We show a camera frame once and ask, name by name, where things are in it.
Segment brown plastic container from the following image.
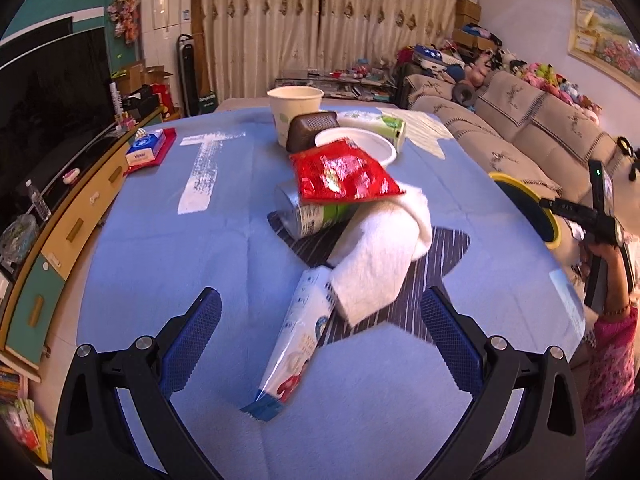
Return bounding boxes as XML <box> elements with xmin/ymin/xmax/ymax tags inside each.
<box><xmin>285</xmin><ymin>110</ymin><xmax>338</xmax><ymax>154</ymax></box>

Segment clear water bottle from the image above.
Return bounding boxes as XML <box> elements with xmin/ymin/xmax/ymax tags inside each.
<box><xmin>25</xmin><ymin>180</ymin><xmax>51</xmax><ymax>222</ymax></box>

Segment white air conditioner unit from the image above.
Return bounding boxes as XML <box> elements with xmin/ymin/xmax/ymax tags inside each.
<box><xmin>140</xmin><ymin>0</ymin><xmax>192</xmax><ymax>107</ymax></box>

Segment white paper cup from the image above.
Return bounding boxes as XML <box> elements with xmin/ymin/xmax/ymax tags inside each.
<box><xmin>267</xmin><ymin>86</ymin><xmax>324</xmax><ymax>148</ymax></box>

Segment green white tin can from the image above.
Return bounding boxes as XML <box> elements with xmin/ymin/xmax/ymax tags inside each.
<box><xmin>274</xmin><ymin>180</ymin><xmax>357</xmax><ymax>240</ymax></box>

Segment white rolled towel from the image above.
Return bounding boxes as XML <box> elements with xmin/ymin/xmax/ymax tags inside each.
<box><xmin>328</xmin><ymin>183</ymin><xmax>433</xmax><ymax>327</ymax></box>

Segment framed flower painting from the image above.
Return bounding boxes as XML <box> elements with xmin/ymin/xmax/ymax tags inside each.
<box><xmin>567</xmin><ymin>0</ymin><xmax>639</xmax><ymax>96</ymax></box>

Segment black television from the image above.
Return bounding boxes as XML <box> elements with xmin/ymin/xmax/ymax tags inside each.
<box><xmin>0</xmin><ymin>27</ymin><xmax>115</xmax><ymax>228</ymax></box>

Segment light blue tablecloth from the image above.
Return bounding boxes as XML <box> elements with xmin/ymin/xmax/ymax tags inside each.
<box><xmin>77</xmin><ymin>108</ymin><xmax>586</xmax><ymax>479</ymax></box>

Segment black tower fan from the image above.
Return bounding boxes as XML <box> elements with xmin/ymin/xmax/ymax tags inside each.
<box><xmin>177</xmin><ymin>34</ymin><xmax>200</xmax><ymax>117</ymax></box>

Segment red tray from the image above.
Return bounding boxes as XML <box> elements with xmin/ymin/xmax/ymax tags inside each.
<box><xmin>125</xmin><ymin>128</ymin><xmax>177</xmax><ymax>176</ymax></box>

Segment dark striped star mat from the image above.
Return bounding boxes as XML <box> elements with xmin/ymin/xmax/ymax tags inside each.
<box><xmin>267</xmin><ymin>211</ymin><xmax>471</xmax><ymax>346</ymax></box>

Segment floral wall decoration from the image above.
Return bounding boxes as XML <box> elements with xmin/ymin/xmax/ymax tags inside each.
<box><xmin>106</xmin><ymin>0</ymin><xmax>140</xmax><ymax>47</ymax></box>

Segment glass bowl with greens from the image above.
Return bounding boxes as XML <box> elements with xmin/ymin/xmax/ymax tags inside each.
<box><xmin>1</xmin><ymin>214</ymin><xmax>39</xmax><ymax>266</ymax></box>

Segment white plastic bowl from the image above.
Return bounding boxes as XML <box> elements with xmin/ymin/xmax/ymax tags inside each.
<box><xmin>314</xmin><ymin>127</ymin><xmax>397</xmax><ymax>168</ymax></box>

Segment beige sofa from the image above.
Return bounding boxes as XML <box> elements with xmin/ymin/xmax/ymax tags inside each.
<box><xmin>402</xmin><ymin>70</ymin><xmax>640</xmax><ymax>241</ymax></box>

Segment beige curtains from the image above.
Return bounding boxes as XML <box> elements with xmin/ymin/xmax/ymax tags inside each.
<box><xmin>201</xmin><ymin>0</ymin><xmax>457</xmax><ymax>101</ymax></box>

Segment yellow-rimmed trash bin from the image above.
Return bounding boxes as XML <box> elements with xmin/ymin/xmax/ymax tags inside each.
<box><xmin>488</xmin><ymin>171</ymin><xmax>561</xmax><ymax>252</ymax></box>

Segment person's right hand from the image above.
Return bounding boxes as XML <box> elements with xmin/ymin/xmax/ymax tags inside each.
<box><xmin>580</xmin><ymin>242</ymin><xmax>632</xmax><ymax>318</ymax></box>

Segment red snack bag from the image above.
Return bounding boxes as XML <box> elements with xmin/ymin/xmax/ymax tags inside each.
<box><xmin>290</xmin><ymin>138</ymin><xmax>405</xmax><ymax>204</ymax></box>

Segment blue tissue pack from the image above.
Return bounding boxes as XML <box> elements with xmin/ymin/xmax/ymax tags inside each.
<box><xmin>126</xmin><ymin>129</ymin><xmax>166</xmax><ymax>166</ymax></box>

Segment cluttered glass side table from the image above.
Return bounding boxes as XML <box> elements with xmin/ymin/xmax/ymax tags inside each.
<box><xmin>273</xmin><ymin>64</ymin><xmax>396</xmax><ymax>103</ymax></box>

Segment yellow teal TV cabinet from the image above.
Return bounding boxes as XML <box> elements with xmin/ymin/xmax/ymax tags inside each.
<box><xmin>1</xmin><ymin>130</ymin><xmax>137</xmax><ymax>382</ymax></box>

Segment green white milk carton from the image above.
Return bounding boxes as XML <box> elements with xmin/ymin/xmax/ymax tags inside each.
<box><xmin>337</xmin><ymin>110</ymin><xmax>406</xmax><ymax>152</ymax></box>

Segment cardboard boxes stack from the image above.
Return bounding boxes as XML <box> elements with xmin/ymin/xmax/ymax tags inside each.
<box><xmin>451</xmin><ymin>0</ymin><xmax>500</xmax><ymax>51</ymax></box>

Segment pile of plush toys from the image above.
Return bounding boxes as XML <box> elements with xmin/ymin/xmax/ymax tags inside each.
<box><xmin>390</xmin><ymin>23</ymin><xmax>602</xmax><ymax>122</ymax></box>

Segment white blue red tube pack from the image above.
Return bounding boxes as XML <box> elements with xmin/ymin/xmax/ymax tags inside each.
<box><xmin>241</xmin><ymin>266</ymin><xmax>337</xmax><ymax>422</ymax></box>

